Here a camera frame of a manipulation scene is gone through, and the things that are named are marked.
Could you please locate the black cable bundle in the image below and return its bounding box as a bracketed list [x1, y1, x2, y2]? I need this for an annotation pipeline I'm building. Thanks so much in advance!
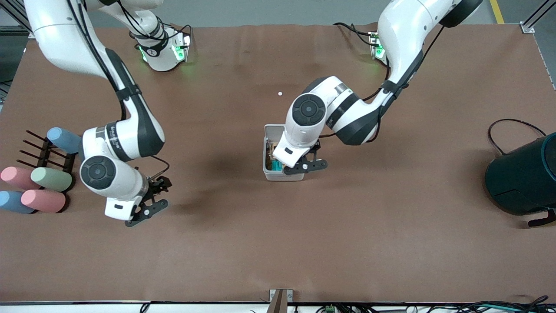
[452, 296, 556, 313]

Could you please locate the green cylinder cup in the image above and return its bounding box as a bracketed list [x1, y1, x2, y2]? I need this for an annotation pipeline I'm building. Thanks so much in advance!
[30, 167, 73, 192]

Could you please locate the blue cylinder cup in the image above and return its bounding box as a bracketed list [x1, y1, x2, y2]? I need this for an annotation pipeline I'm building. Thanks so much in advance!
[0, 190, 35, 214]
[46, 127, 84, 154]

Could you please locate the metal edge bracket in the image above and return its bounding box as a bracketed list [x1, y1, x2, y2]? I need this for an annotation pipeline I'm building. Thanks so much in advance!
[269, 289, 294, 313]

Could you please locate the pink cylinder cup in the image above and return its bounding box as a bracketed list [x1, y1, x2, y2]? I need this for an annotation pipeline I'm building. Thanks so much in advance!
[21, 189, 66, 213]
[0, 166, 42, 190]

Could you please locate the dark teal cylindrical device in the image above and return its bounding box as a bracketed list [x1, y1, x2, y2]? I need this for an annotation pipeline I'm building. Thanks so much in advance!
[485, 133, 556, 227]

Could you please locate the black looped device cable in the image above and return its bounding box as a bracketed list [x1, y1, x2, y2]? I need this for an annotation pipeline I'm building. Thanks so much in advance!
[487, 118, 547, 156]

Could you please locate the aluminium frame profile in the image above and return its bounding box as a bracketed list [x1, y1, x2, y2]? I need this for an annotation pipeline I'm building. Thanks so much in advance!
[519, 0, 556, 34]
[0, 0, 33, 40]

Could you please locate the black left arm base cable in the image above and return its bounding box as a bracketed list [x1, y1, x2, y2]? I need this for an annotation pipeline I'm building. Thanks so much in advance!
[334, 22, 378, 47]

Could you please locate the white square lidded trash bin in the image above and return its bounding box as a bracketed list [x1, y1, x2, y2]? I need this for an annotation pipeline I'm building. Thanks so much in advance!
[263, 124, 305, 181]

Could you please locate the black pronged cup rack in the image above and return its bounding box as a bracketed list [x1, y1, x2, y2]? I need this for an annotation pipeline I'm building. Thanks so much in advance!
[17, 130, 76, 211]

